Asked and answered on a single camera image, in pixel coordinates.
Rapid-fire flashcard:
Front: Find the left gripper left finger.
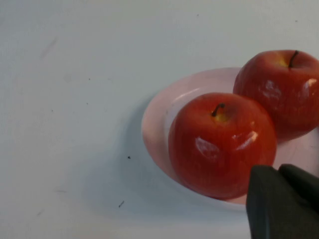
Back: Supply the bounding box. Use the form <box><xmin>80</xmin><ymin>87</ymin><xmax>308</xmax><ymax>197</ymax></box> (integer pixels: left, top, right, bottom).
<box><xmin>246</xmin><ymin>164</ymin><xmax>319</xmax><ymax>239</ymax></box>

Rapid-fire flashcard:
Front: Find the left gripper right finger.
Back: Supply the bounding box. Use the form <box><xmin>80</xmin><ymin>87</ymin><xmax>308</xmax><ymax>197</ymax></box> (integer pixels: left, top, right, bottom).
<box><xmin>278</xmin><ymin>163</ymin><xmax>319</xmax><ymax>214</ymax></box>

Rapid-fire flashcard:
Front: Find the red apple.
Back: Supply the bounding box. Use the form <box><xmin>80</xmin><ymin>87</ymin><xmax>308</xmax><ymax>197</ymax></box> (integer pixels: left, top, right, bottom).
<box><xmin>233</xmin><ymin>49</ymin><xmax>319</xmax><ymax>140</ymax></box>
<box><xmin>168</xmin><ymin>92</ymin><xmax>277</xmax><ymax>200</ymax></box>

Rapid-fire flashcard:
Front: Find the pink plastic plate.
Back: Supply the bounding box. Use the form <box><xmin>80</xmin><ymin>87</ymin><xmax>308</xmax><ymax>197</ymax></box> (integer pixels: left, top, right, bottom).
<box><xmin>141</xmin><ymin>66</ymin><xmax>319</xmax><ymax>212</ymax></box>

